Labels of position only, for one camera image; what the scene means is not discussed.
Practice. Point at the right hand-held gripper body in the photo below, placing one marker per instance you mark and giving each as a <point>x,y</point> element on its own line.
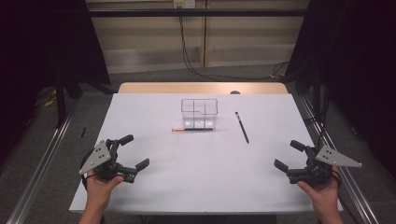
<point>333,158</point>

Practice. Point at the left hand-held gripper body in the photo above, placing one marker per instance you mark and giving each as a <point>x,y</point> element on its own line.
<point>99,157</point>

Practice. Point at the black pen with orange end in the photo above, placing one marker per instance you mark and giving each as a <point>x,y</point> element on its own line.
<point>179,129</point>

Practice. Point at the clear plastic organizer box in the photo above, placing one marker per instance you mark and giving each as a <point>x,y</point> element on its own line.
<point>205,123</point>

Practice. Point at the person's left hand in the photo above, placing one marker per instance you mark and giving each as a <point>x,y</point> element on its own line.
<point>99,193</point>

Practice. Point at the person's right hand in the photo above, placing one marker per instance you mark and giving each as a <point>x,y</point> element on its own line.
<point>325,194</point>

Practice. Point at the small black floor object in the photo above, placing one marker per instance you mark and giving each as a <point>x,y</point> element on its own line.
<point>83,132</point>

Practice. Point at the white table sheet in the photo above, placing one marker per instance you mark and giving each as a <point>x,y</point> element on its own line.
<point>186,174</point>

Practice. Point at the wooden table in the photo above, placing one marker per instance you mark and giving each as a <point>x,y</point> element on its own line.
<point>186,88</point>

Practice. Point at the dark round table grommet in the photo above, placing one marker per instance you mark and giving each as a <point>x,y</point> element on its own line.
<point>235,92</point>

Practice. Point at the black curtain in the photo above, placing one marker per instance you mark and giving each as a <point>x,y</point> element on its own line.
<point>31,46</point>
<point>358,46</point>

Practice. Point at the black horizontal bar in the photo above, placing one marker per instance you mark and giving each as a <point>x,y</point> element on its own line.
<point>218,12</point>

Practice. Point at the aluminium floor rail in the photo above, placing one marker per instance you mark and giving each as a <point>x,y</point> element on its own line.
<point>39,177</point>
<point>354,193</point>

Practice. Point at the black stand post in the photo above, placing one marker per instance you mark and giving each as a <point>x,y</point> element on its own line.
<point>60,102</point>
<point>317,99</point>

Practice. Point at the white wall socket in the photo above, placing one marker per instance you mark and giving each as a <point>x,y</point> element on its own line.
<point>184,3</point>

